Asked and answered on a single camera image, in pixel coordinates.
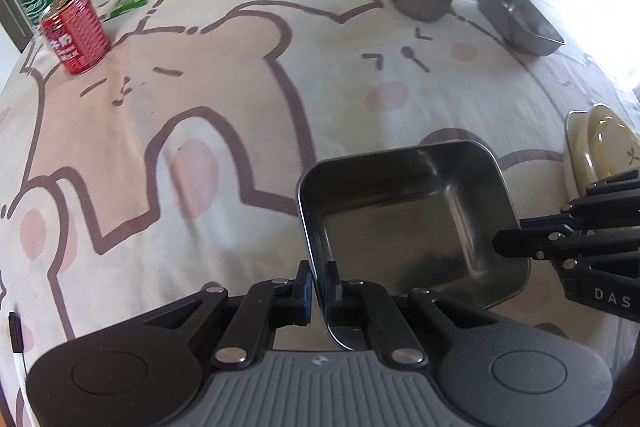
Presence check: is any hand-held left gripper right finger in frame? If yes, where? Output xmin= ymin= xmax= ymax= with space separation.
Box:
xmin=322 ymin=259 xmax=501 ymax=368

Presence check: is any white patterned bowl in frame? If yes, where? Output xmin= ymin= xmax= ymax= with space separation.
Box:
xmin=586 ymin=103 xmax=640 ymax=182

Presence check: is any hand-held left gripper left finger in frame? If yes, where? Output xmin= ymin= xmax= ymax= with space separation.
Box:
xmin=142 ymin=259 xmax=316 ymax=368

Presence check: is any cream bowl with handles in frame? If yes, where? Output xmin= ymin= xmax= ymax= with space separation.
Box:
xmin=564 ymin=109 xmax=608 ymax=195

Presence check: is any green packet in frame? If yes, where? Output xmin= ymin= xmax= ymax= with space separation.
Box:
xmin=102 ymin=0 xmax=152 ymax=22

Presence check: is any dark-rimmed steel tray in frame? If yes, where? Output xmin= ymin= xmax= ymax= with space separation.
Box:
xmin=296 ymin=140 xmax=532 ymax=352

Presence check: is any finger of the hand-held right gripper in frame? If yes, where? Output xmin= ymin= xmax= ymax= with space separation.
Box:
xmin=560 ymin=168 xmax=640 ymax=228
xmin=492 ymin=214 xmax=640 ymax=270

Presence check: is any black marker pen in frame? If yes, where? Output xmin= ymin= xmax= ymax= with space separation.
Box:
xmin=7 ymin=312 xmax=28 ymax=388

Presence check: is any red drink can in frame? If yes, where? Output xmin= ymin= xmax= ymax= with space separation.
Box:
xmin=40 ymin=0 xmax=111 ymax=75

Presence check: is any bear-printed tablecloth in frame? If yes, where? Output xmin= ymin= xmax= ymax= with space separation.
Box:
xmin=0 ymin=0 xmax=640 ymax=427

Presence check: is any square steel tray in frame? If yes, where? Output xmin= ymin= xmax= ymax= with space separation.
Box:
xmin=477 ymin=0 xmax=566 ymax=56

